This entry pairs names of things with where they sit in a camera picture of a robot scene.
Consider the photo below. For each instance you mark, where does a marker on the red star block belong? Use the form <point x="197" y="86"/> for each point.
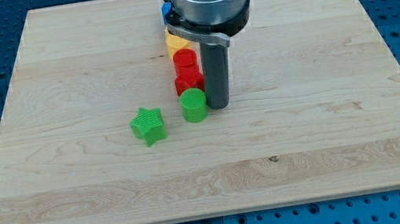
<point x="189" y="80"/>

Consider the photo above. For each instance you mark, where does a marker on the green star block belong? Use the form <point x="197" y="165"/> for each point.
<point x="148" y="125"/>

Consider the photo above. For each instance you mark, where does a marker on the green cylinder block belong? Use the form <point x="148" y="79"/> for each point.
<point x="194" y="105"/>

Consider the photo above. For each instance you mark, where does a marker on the red cylinder block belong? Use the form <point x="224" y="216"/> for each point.
<point x="185" y="61"/>

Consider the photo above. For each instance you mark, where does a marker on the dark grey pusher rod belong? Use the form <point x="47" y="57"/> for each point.
<point x="214" y="60"/>

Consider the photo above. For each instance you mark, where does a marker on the yellow block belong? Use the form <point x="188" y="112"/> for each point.
<point x="175" y="43"/>

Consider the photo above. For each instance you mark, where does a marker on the blue block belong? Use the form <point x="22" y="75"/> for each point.
<point x="165" y="8"/>

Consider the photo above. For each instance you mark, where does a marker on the wooden board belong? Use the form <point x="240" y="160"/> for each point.
<point x="314" y="114"/>

